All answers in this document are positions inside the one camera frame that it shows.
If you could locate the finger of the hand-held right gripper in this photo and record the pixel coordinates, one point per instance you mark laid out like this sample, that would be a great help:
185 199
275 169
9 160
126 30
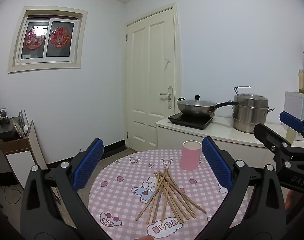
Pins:
291 121
266 132

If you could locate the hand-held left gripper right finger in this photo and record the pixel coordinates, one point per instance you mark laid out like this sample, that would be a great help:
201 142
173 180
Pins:
216 165

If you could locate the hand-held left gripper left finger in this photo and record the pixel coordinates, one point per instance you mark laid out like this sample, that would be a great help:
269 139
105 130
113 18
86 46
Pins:
88 165

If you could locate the pink cup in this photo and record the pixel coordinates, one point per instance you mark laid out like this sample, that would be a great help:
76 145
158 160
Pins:
190 157

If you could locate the bunch of wooden chopsticks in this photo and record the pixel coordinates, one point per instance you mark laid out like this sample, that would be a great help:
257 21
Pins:
164 187

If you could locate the person's right hand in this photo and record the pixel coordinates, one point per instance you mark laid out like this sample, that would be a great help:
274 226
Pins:
289 200

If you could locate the white mini fridge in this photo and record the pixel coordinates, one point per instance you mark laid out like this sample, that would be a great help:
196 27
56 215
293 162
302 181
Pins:
294 102

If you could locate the stainless steel steamer pot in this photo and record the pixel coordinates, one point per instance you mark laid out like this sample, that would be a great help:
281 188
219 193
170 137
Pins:
249 115

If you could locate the white counter cabinet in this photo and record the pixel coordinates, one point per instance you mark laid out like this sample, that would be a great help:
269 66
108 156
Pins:
229 133

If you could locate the pink checked tablecloth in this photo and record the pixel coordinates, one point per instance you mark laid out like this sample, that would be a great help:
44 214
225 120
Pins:
127 170

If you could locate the beige bottle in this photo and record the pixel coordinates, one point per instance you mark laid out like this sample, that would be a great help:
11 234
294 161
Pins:
301 80

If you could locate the black induction cooker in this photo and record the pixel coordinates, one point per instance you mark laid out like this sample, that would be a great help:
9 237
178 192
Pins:
191 123

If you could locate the glass wok lid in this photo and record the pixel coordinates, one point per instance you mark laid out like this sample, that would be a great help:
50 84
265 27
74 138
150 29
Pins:
194 103

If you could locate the brown and white side cabinet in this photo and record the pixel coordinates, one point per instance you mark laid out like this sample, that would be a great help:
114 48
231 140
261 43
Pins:
19 160

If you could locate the round metal lid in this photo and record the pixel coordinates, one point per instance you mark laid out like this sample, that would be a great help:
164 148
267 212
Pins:
18 127

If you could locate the upright metal rods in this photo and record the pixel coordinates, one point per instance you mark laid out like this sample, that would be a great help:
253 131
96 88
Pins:
24 117

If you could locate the dark desk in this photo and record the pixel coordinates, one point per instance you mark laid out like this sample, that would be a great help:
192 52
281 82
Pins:
3 131

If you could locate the cream panel door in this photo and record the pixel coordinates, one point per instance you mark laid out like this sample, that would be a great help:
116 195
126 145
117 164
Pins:
147 80

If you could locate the cream framed window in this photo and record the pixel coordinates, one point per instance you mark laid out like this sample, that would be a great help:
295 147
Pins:
48 62

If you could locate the red round window decoration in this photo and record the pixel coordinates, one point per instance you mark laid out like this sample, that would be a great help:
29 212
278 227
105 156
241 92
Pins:
34 38
60 37

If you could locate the small photo frame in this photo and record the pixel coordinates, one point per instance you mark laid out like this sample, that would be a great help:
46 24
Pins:
1 113

